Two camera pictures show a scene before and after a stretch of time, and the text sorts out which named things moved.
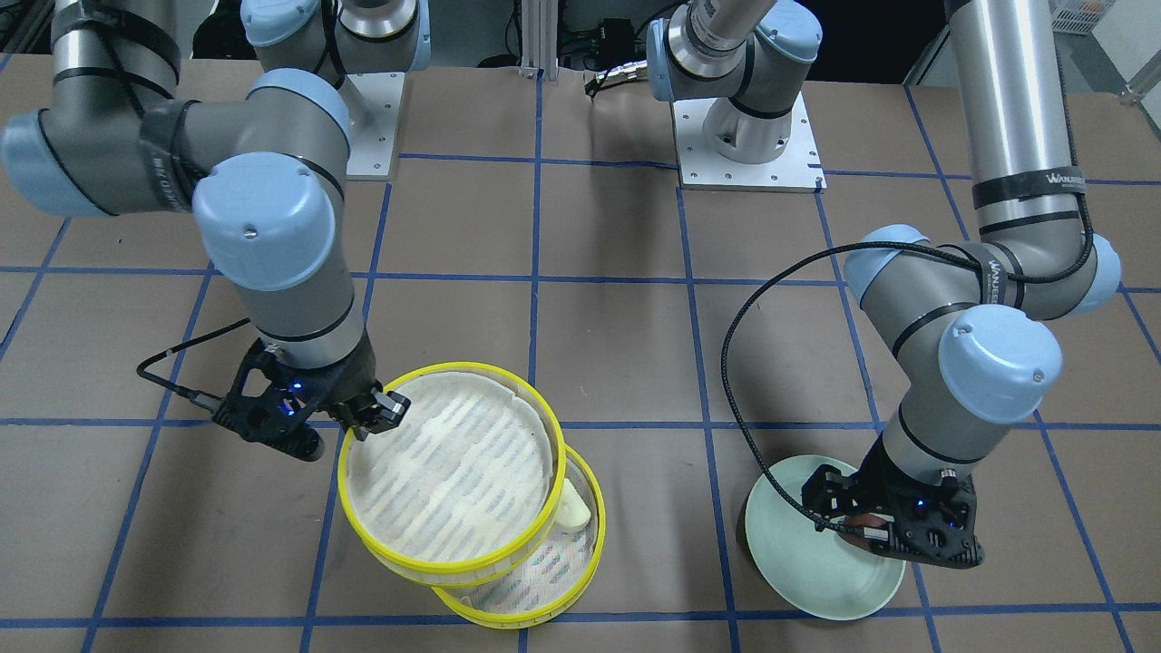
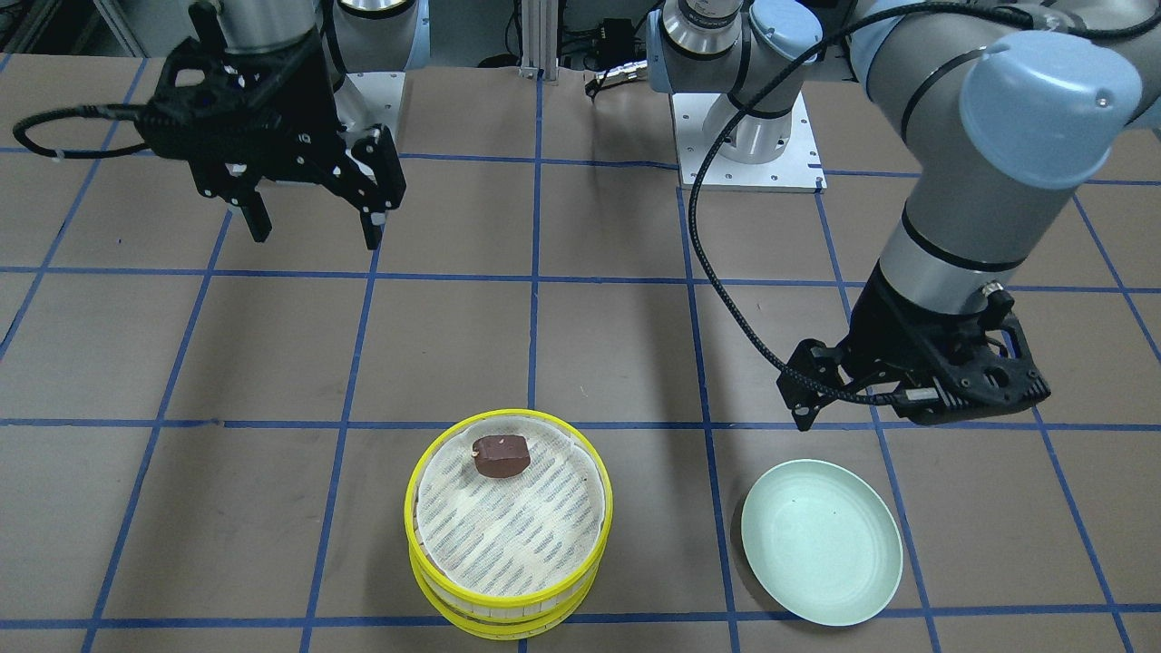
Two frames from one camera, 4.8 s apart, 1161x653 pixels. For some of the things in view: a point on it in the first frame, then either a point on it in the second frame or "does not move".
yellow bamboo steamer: x=559 y=579 -> x=490 y=621
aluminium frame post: x=539 y=38 does not move
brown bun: x=867 y=520 -> x=502 y=455
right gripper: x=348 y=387 -> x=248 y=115
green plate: x=819 y=569 does not move
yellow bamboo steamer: x=463 y=490 -> x=506 y=516
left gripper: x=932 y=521 -> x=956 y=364
